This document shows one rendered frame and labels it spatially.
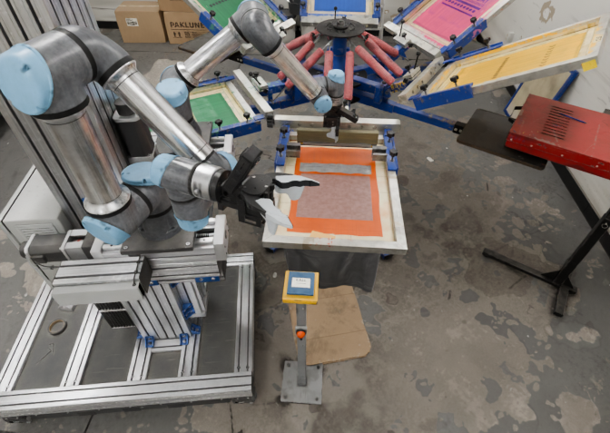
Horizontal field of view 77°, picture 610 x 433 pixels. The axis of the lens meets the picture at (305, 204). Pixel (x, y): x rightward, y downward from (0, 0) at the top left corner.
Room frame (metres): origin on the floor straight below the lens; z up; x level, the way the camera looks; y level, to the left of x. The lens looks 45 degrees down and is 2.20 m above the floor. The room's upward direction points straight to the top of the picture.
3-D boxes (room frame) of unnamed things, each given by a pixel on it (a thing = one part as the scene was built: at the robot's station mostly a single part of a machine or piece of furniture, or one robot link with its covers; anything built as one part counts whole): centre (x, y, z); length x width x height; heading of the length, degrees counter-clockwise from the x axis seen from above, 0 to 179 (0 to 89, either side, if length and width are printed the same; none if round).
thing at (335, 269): (1.09, -0.12, 0.74); 0.45 x 0.03 x 0.43; 86
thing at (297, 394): (0.82, 0.01, 0.48); 0.22 x 0.22 x 0.96; 86
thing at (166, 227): (0.86, 0.47, 1.31); 0.15 x 0.15 x 0.10
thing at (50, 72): (0.73, 0.52, 1.63); 0.15 x 0.12 x 0.55; 159
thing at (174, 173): (0.64, 0.27, 1.65); 0.11 x 0.08 x 0.09; 69
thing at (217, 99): (2.03, 0.60, 1.05); 1.08 x 0.61 x 0.23; 116
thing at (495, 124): (2.05, -0.77, 0.91); 1.34 x 0.40 x 0.08; 56
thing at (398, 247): (1.38, -0.14, 0.97); 0.79 x 0.58 x 0.04; 176
